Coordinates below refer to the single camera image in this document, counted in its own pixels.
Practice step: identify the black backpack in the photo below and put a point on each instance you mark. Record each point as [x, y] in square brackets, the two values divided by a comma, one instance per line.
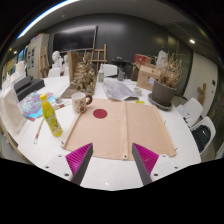
[201, 136]

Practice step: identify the beige cloth mat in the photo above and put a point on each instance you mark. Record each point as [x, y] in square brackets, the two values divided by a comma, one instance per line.
[126, 123]

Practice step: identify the white chair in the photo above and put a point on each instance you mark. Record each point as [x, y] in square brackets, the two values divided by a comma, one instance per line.
[207, 122]
[190, 111]

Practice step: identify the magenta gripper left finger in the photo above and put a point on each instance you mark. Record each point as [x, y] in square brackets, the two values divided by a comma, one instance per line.
[78, 161]

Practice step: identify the white spray bottle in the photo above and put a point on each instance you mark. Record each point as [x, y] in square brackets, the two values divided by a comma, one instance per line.
[101, 74]

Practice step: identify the white plaster bust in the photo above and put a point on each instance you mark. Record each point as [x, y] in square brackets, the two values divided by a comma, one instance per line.
[57, 60]

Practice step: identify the small white cup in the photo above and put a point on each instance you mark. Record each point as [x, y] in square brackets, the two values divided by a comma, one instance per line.
[137, 91]

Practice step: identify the white chair near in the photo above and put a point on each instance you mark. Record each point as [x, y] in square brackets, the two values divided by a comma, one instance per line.
[207, 122]

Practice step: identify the dried plant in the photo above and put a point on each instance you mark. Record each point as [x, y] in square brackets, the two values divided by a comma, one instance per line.
[170, 70]

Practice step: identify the dark red round coaster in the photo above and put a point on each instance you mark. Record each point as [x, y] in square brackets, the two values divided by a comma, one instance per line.
[100, 113]

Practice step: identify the yellow drink bottle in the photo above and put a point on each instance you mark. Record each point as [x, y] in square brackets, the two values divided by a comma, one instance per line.
[50, 116]

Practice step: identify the wooden easel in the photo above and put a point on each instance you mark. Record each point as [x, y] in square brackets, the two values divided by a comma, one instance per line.
[98, 57]

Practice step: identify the white chair far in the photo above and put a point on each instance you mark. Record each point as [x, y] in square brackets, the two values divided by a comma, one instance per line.
[190, 111]

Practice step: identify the black wall screen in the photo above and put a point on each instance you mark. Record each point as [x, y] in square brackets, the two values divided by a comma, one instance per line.
[78, 38]

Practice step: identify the white patterned mug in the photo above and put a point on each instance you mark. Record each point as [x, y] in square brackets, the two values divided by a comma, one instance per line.
[80, 101]

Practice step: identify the black box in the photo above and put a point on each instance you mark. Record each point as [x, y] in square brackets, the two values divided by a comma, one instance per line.
[27, 85]

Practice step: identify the cardboard box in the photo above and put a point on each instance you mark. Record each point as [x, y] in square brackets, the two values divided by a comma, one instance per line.
[146, 76]

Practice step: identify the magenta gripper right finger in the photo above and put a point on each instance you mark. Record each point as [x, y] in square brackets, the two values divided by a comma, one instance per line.
[145, 161]

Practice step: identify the newspaper stack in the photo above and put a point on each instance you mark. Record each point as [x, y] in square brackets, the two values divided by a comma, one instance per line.
[117, 90]

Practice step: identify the colourful printed sheet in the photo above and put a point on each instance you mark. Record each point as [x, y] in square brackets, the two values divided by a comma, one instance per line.
[31, 107]

